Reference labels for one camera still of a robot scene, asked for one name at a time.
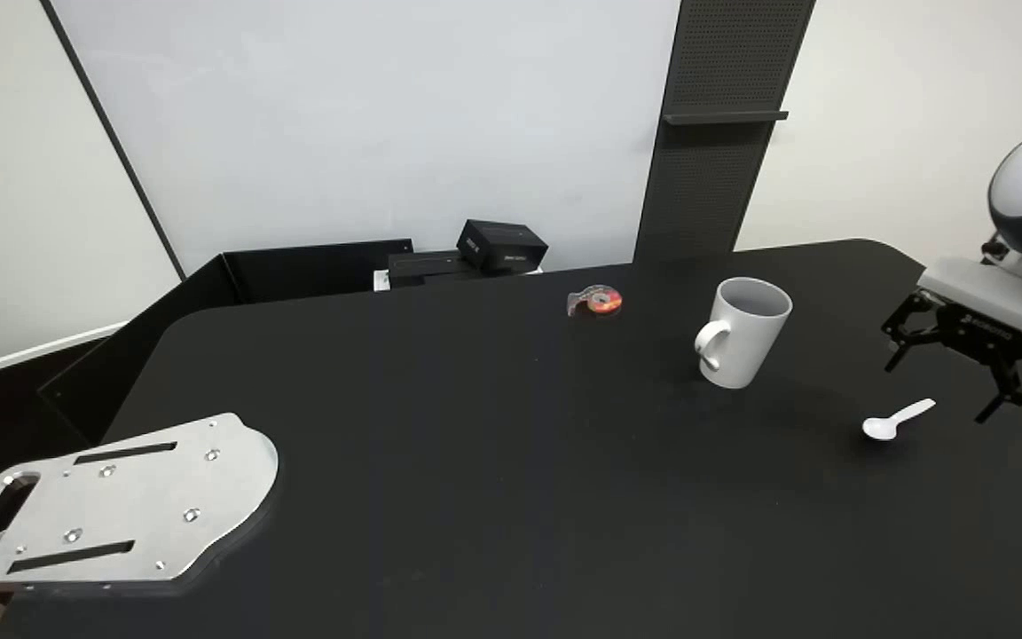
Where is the white plastic spoon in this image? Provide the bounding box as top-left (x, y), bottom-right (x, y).
top-left (857, 395), bottom-right (940, 448)

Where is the white board panel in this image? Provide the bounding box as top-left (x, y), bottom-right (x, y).
top-left (40, 0), bottom-right (682, 280)

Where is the black pillar with shelf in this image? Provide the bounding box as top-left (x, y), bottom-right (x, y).
top-left (630, 0), bottom-right (821, 268)

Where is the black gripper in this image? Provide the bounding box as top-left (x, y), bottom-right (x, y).
top-left (881, 288), bottom-right (1022, 424)

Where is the silver metal mounting plate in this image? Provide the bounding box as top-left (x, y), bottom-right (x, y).
top-left (0, 407), bottom-right (285, 591)

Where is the small black box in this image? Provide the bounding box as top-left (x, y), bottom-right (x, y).
top-left (453, 216), bottom-right (550, 276)

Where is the light grey mug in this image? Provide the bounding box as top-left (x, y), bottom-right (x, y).
top-left (693, 272), bottom-right (793, 395)

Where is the orange tape roll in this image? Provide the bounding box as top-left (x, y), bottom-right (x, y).
top-left (565, 280), bottom-right (628, 321)

